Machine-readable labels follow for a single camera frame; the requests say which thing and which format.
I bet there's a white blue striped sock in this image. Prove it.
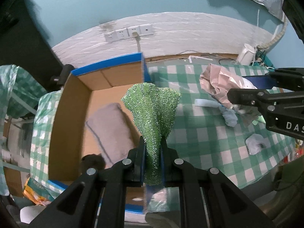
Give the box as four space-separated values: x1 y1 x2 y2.
218 99 260 128

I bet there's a light grey knit cloth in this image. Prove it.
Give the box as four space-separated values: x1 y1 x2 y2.
245 134 269 155

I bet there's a pink beige cloth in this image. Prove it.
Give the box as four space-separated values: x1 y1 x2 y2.
199 64 257 109

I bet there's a grey towel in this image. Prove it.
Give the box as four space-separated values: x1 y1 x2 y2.
85 102 140 168

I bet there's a green sparkly scrub cloth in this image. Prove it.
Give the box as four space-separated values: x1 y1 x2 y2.
122 82 181 185

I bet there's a white electric kettle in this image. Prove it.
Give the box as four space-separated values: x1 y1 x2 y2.
236 43 256 66

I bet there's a green checkered tablecloth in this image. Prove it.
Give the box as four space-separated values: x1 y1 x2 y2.
30 64 295 197

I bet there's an orange snack package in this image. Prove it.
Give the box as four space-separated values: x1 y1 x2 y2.
23 177 54 206

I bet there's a blue cardboard box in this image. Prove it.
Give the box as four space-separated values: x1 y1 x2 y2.
47 52 153 214

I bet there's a white wall cable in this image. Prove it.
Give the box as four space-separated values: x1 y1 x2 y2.
251 9 261 65

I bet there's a grey plug cable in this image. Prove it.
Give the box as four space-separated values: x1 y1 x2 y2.
132 31 142 53

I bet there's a white wall socket strip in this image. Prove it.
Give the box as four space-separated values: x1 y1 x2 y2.
104 24 154 43

